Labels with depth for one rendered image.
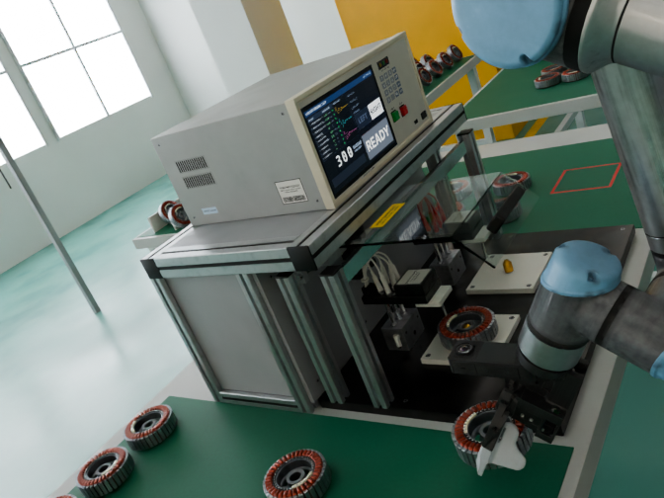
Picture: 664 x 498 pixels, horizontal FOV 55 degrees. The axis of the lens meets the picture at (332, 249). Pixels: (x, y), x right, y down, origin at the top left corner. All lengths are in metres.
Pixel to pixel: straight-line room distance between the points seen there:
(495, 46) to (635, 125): 0.22
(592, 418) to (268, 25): 4.52
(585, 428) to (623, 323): 0.36
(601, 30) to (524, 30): 0.06
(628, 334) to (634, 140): 0.21
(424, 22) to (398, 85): 3.56
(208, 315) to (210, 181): 0.27
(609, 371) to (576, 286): 0.45
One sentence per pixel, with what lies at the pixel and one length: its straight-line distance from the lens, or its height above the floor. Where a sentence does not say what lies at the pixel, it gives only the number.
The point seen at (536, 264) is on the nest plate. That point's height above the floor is 0.78.
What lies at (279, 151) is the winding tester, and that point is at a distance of 1.14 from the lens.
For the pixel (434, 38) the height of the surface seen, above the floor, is 0.85.
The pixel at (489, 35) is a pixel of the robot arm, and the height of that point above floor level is 1.38.
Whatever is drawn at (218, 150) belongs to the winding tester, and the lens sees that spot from 1.23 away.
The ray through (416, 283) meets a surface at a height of 0.92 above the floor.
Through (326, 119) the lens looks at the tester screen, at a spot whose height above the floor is 1.26.
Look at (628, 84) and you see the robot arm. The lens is 0.75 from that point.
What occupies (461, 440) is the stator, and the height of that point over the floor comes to 0.83.
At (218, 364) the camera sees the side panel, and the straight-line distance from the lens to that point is 1.39.
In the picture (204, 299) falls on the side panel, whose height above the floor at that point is 1.01.
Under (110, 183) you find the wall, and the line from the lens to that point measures 8.40.
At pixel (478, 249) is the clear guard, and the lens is 0.99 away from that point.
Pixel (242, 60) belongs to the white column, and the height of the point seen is 1.17.
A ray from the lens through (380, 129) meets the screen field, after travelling 1.28.
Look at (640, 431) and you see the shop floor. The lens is 2.15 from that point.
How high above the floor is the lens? 1.46
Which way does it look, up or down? 21 degrees down
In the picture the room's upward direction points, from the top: 22 degrees counter-clockwise
